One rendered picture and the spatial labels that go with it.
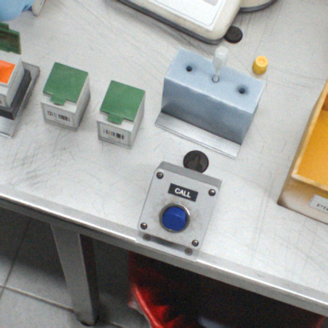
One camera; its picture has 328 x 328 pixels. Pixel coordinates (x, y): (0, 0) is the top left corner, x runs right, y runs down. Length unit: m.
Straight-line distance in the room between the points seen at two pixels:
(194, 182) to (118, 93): 0.13
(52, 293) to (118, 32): 0.90
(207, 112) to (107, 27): 0.18
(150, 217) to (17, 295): 0.97
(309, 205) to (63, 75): 0.30
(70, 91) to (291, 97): 0.26
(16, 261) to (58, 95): 0.96
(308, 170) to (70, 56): 0.31
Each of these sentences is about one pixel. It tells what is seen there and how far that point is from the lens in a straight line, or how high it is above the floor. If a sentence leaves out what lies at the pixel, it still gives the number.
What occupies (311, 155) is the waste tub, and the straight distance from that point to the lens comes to 0.99.
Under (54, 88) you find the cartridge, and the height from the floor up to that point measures 0.94.
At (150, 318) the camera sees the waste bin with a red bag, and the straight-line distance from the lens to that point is 1.37.
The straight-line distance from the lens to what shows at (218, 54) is 0.85.
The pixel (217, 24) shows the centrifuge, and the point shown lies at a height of 0.91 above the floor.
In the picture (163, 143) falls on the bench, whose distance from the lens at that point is 0.98.
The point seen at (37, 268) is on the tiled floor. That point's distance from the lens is 1.85.
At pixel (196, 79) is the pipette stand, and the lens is 0.91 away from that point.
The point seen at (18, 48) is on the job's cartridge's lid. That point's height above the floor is 0.96.
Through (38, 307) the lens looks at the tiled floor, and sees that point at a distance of 1.83.
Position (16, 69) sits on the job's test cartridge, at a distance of 0.95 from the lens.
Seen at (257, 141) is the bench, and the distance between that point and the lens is 0.99.
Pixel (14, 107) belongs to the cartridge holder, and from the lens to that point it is 0.97.
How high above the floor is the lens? 1.79
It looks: 70 degrees down
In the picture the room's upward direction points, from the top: 8 degrees clockwise
